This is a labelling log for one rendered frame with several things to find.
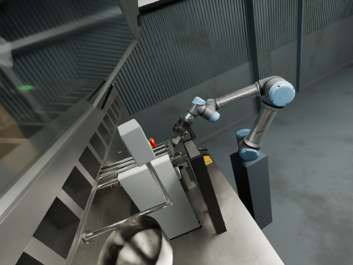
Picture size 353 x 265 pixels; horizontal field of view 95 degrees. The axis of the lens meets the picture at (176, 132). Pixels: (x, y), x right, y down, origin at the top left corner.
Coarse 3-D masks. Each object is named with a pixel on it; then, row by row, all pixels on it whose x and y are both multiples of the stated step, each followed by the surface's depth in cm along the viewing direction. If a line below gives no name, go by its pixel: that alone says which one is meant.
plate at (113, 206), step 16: (128, 112) 183; (112, 144) 103; (112, 160) 94; (112, 176) 86; (96, 192) 67; (112, 192) 80; (96, 208) 63; (112, 208) 74; (128, 208) 90; (96, 224) 59; (80, 240) 50; (96, 240) 56; (80, 256) 47; (96, 256) 53
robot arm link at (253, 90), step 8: (264, 80) 95; (248, 88) 100; (256, 88) 98; (224, 96) 107; (232, 96) 104; (240, 96) 102; (248, 96) 101; (208, 104) 108; (216, 104) 108; (224, 104) 107; (232, 104) 107
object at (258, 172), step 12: (264, 156) 123; (240, 168) 130; (252, 168) 123; (264, 168) 128; (240, 180) 141; (252, 180) 128; (264, 180) 134; (240, 192) 154; (252, 192) 134; (264, 192) 141; (252, 204) 141; (264, 204) 148; (252, 216) 154; (264, 216) 155
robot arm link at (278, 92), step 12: (276, 84) 83; (288, 84) 80; (264, 96) 90; (276, 96) 83; (288, 96) 82; (264, 108) 92; (276, 108) 87; (264, 120) 93; (252, 132) 101; (264, 132) 98; (240, 144) 113; (252, 144) 103; (240, 156) 109; (252, 156) 105
